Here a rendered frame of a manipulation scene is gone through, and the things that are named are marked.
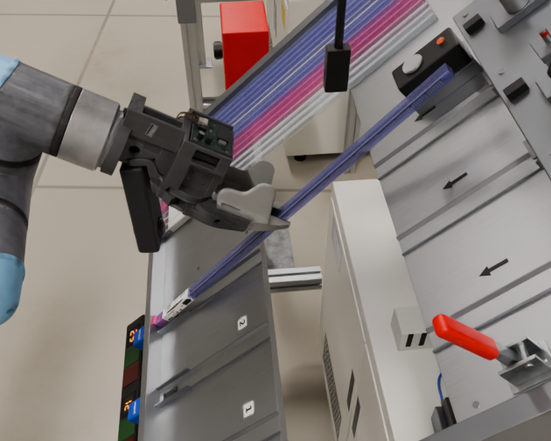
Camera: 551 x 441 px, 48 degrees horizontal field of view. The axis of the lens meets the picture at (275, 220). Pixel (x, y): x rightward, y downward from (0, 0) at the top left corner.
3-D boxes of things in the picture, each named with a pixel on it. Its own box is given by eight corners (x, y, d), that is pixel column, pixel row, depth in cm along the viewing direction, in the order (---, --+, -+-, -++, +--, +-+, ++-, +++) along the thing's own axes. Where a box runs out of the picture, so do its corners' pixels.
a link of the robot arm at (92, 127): (51, 171, 62) (69, 130, 68) (96, 188, 63) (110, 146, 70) (73, 109, 58) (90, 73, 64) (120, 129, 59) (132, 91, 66)
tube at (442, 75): (161, 328, 85) (154, 325, 84) (162, 319, 86) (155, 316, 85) (456, 77, 57) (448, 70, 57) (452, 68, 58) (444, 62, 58)
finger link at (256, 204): (310, 209, 66) (230, 174, 63) (283, 248, 69) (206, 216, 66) (309, 193, 68) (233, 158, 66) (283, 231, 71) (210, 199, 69)
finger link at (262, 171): (308, 185, 69) (233, 157, 66) (283, 223, 73) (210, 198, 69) (304, 169, 72) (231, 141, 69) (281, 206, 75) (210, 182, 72)
